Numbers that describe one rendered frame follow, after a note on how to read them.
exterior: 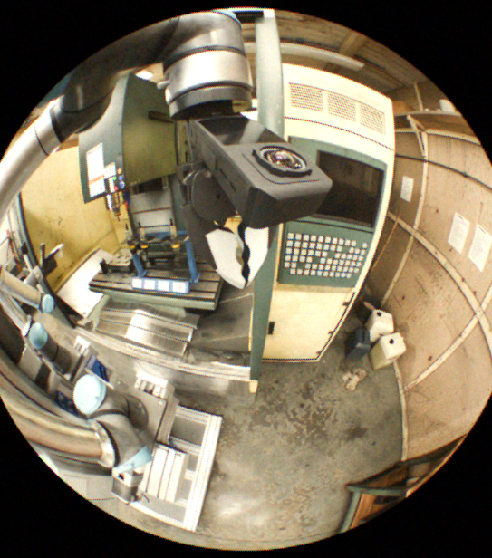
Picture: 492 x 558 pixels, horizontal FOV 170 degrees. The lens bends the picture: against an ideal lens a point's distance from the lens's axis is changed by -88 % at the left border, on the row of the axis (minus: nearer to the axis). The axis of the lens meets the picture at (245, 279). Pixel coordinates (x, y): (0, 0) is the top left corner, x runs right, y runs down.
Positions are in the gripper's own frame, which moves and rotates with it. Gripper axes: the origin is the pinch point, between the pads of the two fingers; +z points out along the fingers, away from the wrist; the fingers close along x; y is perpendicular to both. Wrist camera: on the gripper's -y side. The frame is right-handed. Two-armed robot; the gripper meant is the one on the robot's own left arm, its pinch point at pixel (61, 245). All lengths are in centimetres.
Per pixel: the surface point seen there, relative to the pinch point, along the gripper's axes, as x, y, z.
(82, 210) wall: -101, 1, 89
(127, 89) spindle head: 32, -76, 37
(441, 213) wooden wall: 270, -19, 67
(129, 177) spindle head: 32, -17, 37
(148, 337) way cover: 36, 69, 2
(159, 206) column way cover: 12, 18, 96
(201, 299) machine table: 69, 55, 26
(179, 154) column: 34, -25, 102
